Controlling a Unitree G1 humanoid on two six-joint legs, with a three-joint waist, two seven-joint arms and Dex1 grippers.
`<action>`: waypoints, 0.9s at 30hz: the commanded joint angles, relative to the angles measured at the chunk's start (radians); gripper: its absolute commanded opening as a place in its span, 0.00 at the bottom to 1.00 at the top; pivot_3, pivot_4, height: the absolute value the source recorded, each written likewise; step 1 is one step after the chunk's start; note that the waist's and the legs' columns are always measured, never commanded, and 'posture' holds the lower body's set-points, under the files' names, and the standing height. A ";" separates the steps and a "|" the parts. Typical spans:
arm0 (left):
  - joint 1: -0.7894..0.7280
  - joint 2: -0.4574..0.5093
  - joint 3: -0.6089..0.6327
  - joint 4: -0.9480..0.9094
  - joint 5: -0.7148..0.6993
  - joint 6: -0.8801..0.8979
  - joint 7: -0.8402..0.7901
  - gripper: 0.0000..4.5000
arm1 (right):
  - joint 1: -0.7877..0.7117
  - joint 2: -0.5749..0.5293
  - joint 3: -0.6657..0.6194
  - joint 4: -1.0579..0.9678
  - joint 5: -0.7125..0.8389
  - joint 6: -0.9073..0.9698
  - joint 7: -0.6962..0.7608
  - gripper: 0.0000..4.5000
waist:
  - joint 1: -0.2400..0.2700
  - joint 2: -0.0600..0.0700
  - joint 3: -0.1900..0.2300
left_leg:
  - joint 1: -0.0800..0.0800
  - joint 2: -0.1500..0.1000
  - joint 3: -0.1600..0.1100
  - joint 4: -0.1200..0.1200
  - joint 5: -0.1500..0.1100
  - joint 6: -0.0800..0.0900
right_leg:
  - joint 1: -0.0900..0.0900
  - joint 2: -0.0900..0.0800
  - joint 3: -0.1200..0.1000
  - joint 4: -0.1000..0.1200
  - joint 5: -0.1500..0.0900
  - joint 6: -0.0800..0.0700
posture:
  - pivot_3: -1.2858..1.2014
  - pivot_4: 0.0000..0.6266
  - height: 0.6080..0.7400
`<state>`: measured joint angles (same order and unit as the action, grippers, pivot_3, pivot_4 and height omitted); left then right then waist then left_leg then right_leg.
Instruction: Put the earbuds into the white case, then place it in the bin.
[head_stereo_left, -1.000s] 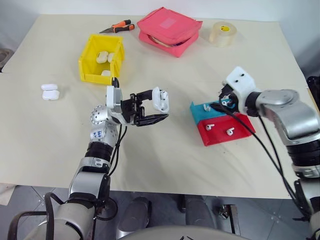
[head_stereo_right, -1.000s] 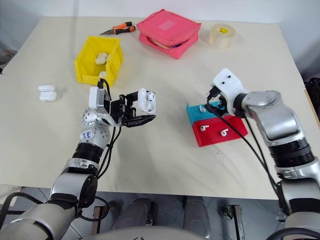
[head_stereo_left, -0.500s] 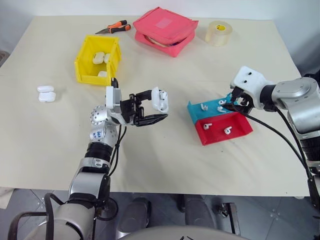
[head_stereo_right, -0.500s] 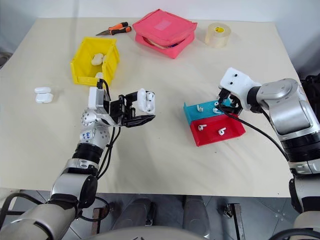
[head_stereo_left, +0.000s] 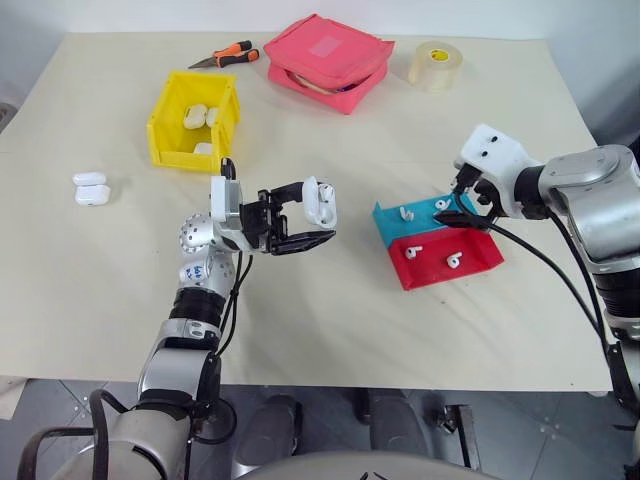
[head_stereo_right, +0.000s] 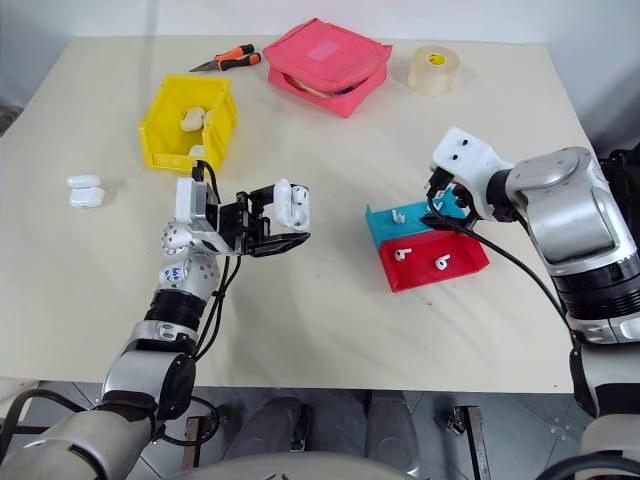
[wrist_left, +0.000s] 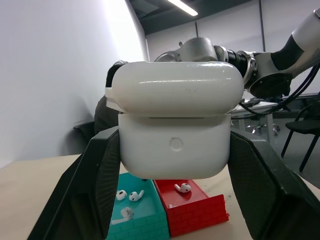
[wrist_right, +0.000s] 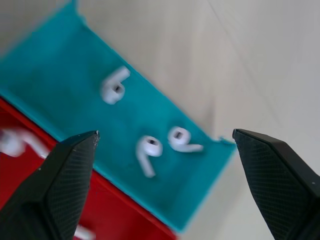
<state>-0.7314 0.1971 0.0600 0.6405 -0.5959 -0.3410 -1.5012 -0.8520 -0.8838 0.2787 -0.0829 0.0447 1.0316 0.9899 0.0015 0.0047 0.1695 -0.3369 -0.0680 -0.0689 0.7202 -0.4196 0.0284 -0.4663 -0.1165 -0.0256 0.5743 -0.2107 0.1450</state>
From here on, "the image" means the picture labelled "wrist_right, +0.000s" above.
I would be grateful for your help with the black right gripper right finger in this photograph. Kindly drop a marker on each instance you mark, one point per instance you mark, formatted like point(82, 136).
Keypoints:
point(282, 190)

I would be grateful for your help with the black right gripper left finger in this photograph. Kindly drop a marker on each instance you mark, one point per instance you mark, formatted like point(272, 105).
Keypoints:
point(47, 195)

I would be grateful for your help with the red plastic tray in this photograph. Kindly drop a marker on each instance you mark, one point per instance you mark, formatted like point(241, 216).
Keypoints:
point(120, 215)

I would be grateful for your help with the teal plastic tray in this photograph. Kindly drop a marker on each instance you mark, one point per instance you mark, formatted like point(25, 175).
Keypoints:
point(62, 75)

